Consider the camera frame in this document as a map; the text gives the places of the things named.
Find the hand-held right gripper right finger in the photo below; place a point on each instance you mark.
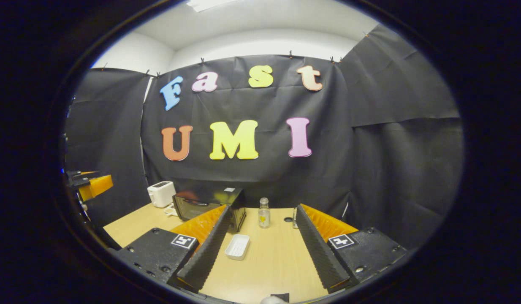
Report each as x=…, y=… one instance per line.
x=317, y=249

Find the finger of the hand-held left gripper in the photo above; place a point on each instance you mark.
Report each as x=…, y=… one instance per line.
x=98, y=186
x=81, y=175

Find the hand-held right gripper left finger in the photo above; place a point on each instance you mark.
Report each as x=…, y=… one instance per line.
x=210, y=249

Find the black electric oven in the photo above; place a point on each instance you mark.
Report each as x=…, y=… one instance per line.
x=201, y=202

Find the white rectangular dish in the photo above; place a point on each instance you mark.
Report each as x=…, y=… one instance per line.
x=237, y=246

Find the clear glass bottle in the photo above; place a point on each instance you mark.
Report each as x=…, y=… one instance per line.
x=264, y=216

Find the white toaster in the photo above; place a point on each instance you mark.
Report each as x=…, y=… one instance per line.
x=161, y=194

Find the black backdrop cloth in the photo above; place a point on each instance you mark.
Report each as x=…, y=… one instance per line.
x=252, y=105

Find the ceiling light panel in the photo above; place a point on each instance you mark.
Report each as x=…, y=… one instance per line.
x=210, y=4

